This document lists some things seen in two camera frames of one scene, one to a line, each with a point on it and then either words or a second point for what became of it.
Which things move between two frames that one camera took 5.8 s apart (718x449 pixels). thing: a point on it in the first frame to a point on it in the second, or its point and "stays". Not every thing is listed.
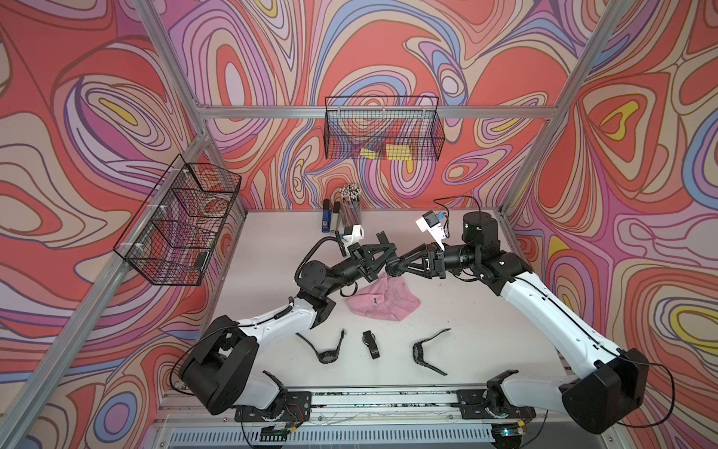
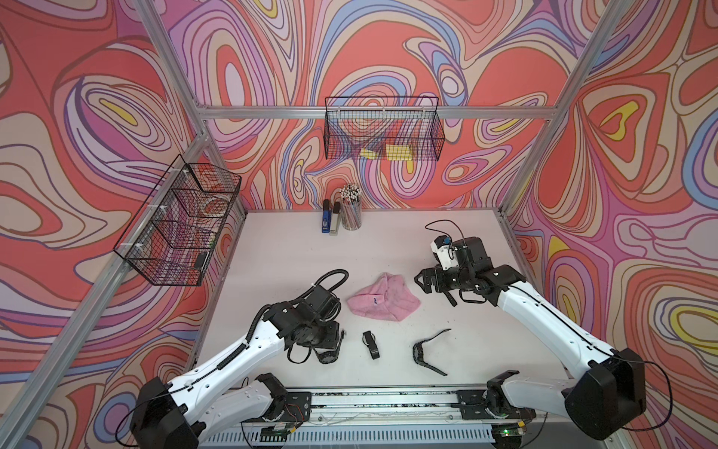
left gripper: [362, 258] to [333, 337]
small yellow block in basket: [368, 153] stays
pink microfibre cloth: [389, 297] stays
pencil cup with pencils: [351, 207] stays
